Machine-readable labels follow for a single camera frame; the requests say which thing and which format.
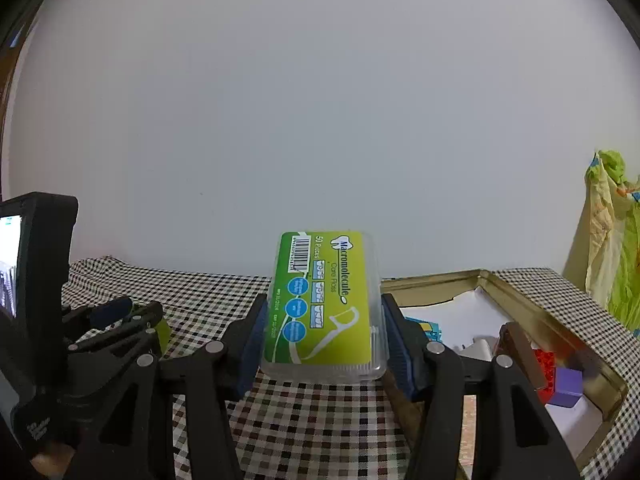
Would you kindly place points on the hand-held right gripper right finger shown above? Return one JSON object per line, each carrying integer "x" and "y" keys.
{"x": 397, "y": 355}

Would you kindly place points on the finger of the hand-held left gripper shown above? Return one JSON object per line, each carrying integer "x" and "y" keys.
{"x": 145, "y": 317}
{"x": 112, "y": 310}

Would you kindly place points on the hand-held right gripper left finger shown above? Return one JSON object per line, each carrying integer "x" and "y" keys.
{"x": 252, "y": 350}

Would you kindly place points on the blue toy block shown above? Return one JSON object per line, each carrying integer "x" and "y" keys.
{"x": 425, "y": 330}

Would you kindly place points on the green label floss box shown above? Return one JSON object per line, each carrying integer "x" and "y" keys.
{"x": 320, "y": 310}

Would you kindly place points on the white plastic box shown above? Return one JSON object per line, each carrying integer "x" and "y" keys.
{"x": 481, "y": 349}

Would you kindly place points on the red toy block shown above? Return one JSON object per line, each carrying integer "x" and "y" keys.
{"x": 546, "y": 375}

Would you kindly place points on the purple toy block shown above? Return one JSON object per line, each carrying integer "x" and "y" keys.
{"x": 567, "y": 387}

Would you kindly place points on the gold metal tin tray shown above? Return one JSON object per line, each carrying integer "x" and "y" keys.
{"x": 575, "y": 330}

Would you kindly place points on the small green packet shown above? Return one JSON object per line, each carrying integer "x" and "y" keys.
{"x": 162, "y": 335}

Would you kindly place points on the white paper liner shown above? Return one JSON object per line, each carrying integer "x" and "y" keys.
{"x": 465, "y": 310}

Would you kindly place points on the checked tablecloth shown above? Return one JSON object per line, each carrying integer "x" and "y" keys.
{"x": 310, "y": 425}

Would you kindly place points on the green printed cloth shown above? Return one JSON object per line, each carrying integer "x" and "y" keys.
{"x": 617, "y": 260}

